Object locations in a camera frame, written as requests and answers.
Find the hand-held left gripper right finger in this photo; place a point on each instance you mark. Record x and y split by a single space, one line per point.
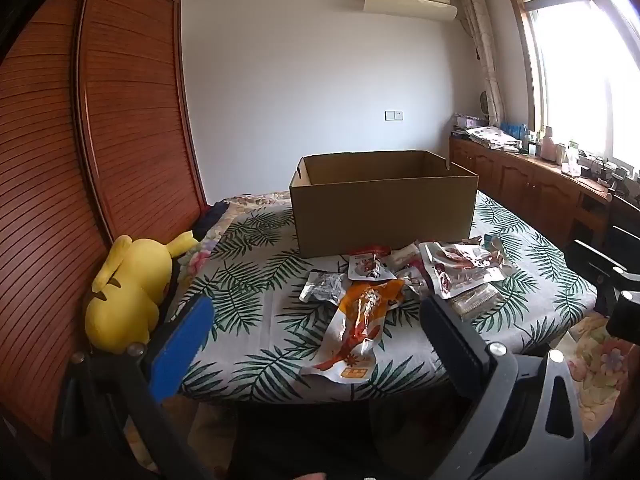
452 345

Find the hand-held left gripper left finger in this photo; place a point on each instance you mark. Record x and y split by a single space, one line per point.
182 350

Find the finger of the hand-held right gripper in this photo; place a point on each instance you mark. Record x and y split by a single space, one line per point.
627 277
600 256

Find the orange white snack packet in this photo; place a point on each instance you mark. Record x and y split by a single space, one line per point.
350 330

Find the brown cardboard box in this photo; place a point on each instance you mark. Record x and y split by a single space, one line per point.
380 220

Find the clear wafer packet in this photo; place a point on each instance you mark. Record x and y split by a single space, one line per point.
475 302

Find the yellow plush toy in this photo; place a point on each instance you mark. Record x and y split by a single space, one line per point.
125 300

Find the black desk device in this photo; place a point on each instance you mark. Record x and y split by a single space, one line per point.
610 172

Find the long wooden cabinet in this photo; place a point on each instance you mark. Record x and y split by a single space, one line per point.
525 185

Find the leaf print bedsheet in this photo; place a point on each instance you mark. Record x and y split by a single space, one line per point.
260 280

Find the teal snack packet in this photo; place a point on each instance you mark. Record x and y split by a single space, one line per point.
489 241

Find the pink bottle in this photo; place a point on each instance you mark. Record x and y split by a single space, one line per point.
548 147

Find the dark blue cloth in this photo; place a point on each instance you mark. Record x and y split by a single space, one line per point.
210 217

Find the silver snack packet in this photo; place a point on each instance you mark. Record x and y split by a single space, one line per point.
322 287

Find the stack of papers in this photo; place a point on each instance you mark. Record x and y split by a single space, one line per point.
492 137

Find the floral quilt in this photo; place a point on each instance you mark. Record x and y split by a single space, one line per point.
250 200

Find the wooden framed window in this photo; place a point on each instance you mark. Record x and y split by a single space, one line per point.
580 60

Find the wooden slatted wardrobe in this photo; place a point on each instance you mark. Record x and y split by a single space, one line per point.
75 160

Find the patterned curtain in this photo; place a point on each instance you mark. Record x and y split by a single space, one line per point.
482 45

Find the white wall switch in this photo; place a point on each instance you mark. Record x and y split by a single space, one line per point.
394 115

